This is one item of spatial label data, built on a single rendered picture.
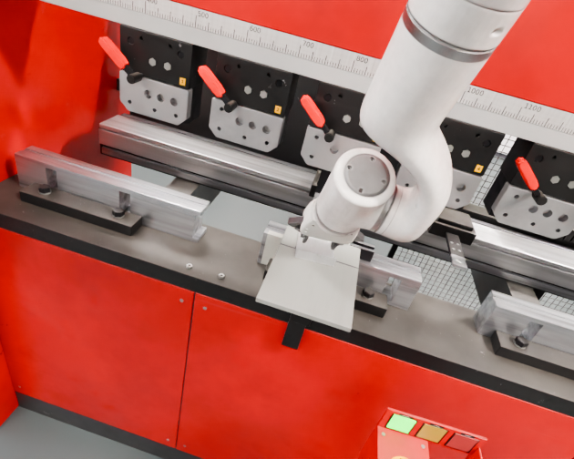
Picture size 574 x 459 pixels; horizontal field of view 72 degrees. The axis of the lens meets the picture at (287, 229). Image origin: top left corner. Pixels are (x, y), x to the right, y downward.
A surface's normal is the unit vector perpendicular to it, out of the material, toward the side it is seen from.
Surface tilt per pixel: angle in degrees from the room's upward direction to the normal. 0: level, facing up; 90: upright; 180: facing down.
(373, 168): 38
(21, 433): 0
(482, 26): 113
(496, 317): 90
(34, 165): 90
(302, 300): 0
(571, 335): 90
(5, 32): 90
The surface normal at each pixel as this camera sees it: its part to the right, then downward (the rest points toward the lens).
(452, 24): -0.45, 0.70
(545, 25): -0.22, 0.51
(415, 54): -0.74, 0.48
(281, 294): 0.22, -0.81
